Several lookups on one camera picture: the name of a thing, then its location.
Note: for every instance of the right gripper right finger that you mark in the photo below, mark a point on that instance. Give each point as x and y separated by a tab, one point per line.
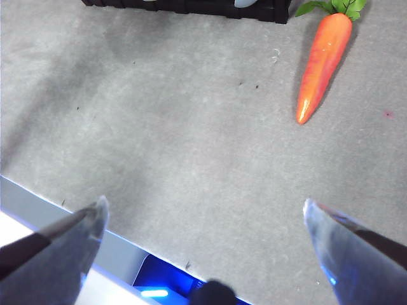
359	263

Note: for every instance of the black plate rack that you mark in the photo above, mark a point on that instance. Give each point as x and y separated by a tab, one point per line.
206	8

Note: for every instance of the orange carrot with green leaves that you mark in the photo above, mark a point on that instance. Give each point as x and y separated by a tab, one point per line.
324	57

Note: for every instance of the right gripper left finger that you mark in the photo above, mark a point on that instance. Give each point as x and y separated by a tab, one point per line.
47	270

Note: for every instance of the blue lit panel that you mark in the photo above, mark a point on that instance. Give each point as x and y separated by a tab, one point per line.
165	276

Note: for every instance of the blue plate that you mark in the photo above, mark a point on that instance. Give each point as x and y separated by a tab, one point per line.
245	2

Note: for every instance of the black round knob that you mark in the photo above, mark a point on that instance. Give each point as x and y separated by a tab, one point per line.
213	294

